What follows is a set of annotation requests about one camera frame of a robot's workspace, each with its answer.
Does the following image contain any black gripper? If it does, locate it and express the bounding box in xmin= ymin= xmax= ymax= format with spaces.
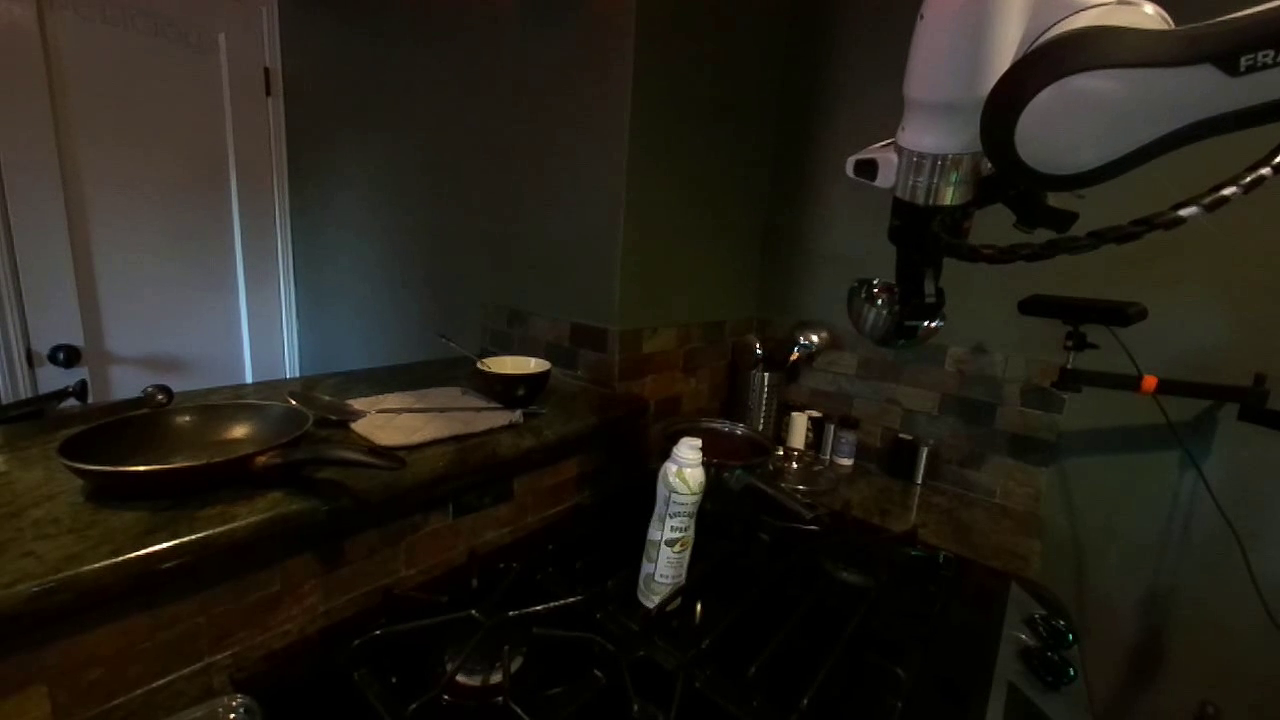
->
xmin=883 ymin=195 xmax=975 ymax=340

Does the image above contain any small shiny metal bowl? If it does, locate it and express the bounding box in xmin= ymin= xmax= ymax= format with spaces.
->
xmin=845 ymin=274 xmax=952 ymax=356

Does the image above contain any dark bowl with white inside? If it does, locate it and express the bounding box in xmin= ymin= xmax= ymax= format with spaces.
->
xmin=471 ymin=348 xmax=555 ymax=407

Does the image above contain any dark frying pan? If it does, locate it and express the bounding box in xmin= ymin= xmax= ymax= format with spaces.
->
xmin=52 ymin=391 xmax=409 ymax=489

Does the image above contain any metal ladle in holder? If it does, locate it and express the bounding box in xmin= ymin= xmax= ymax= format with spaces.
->
xmin=776 ymin=324 xmax=833 ymax=383

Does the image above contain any dark jar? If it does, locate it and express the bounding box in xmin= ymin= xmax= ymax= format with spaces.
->
xmin=883 ymin=430 xmax=935 ymax=498

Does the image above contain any small metal shaker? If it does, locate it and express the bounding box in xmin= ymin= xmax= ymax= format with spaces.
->
xmin=823 ymin=418 xmax=864 ymax=472
xmin=779 ymin=406 xmax=829 ymax=458

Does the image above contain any small red pot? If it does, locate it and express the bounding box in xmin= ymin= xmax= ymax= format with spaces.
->
xmin=688 ymin=418 xmax=766 ymax=467

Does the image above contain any white spray bottle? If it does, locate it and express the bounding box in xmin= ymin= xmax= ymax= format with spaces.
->
xmin=633 ymin=432 xmax=714 ymax=618

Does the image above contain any stove knob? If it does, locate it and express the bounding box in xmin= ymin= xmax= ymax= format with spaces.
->
xmin=1020 ymin=608 xmax=1084 ymax=656
xmin=1024 ymin=649 xmax=1087 ymax=697

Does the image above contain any black gas stove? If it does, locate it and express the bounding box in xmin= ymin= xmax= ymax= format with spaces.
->
xmin=254 ymin=463 xmax=1017 ymax=720

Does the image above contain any large metal spoon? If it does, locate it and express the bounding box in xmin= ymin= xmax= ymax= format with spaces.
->
xmin=285 ymin=383 xmax=363 ymax=432

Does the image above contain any dark rod with round knob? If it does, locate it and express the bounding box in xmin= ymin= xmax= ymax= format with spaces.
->
xmin=0 ymin=375 xmax=182 ymax=430

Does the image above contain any white door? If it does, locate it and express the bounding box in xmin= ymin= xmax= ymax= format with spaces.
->
xmin=0 ymin=0 xmax=303 ymax=406

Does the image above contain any black camera on stand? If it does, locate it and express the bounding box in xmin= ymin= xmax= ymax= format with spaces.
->
xmin=1017 ymin=293 xmax=1151 ymax=356

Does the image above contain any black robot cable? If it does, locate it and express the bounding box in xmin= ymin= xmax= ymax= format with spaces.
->
xmin=952 ymin=144 xmax=1280 ymax=268

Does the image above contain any black camera mount rod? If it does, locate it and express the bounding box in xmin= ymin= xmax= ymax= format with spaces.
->
xmin=1044 ymin=363 xmax=1280 ymax=432

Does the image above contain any thin black camera cable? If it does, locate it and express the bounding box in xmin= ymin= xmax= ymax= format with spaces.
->
xmin=1105 ymin=324 xmax=1280 ymax=634

